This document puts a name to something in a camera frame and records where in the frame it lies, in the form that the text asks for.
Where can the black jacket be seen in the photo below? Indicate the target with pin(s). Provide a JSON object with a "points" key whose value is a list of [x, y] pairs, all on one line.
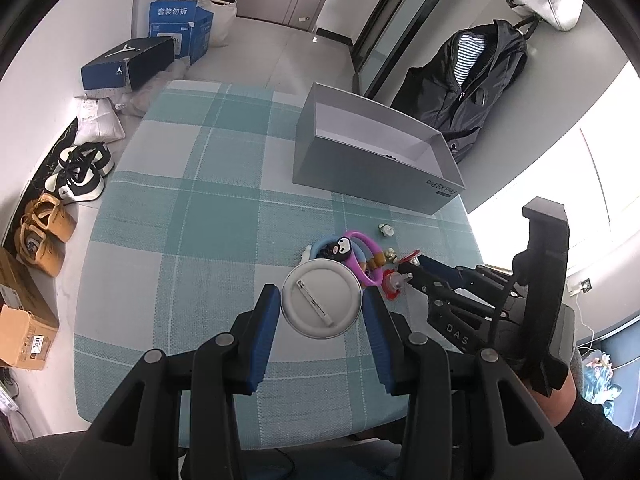
{"points": [[450, 100]]}

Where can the striped shirt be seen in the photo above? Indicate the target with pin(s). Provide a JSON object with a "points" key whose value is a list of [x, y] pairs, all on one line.
{"points": [[467, 57]]}

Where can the yellow flower earring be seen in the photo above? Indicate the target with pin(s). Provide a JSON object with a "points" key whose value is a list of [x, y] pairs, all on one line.
{"points": [[392, 255]]}

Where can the blue cardboard carton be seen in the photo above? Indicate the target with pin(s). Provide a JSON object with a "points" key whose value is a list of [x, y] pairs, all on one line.
{"points": [[175, 25]]}

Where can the thin red hair clip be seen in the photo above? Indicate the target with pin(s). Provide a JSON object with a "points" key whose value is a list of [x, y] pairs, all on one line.
{"points": [[407, 256]]}

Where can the teal plaid tablecloth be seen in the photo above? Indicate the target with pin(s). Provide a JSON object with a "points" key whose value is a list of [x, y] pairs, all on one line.
{"points": [[200, 210]]}

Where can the wall socket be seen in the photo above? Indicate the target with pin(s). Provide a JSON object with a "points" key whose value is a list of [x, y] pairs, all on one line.
{"points": [[583, 286]]}

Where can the dark blue shoe box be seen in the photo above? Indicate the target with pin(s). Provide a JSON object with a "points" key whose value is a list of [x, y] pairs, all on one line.
{"points": [[125, 67]]}

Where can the black and white sneaker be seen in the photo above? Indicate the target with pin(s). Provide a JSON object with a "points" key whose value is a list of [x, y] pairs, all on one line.
{"points": [[72, 185], [85, 157]]}

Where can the grey cardboard box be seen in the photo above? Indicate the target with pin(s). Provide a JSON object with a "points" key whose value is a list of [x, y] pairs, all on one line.
{"points": [[350, 180]]}

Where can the tan boot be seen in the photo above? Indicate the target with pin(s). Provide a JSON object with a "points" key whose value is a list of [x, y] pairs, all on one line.
{"points": [[50, 217], [40, 250]]}

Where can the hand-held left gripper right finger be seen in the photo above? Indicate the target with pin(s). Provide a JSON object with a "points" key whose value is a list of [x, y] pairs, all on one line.
{"points": [[377, 337]]}

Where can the person's right forearm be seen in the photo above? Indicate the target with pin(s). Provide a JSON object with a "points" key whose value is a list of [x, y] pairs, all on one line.
{"points": [[595, 435]]}

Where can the colourful patterned cloth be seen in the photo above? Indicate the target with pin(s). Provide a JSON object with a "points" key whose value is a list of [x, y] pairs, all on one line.
{"points": [[600, 385]]}

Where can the white plastic packet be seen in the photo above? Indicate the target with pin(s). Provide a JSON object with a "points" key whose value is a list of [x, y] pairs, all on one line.
{"points": [[100, 120]]}

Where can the white flower earring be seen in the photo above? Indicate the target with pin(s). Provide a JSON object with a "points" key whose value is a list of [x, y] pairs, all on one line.
{"points": [[386, 230]]}

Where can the white round case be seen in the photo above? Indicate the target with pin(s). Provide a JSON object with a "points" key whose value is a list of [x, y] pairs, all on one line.
{"points": [[310, 310]]}

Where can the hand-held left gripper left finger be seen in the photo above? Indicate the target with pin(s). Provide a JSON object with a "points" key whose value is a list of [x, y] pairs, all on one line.
{"points": [[262, 332]]}

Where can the clear plastic bag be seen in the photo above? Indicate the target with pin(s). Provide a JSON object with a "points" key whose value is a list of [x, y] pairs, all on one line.
{"points": [[150, 90]]}

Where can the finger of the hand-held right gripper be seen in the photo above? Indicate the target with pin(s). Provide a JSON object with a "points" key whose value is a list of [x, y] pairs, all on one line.
{"points": [[425, 287], [442, 269]]}

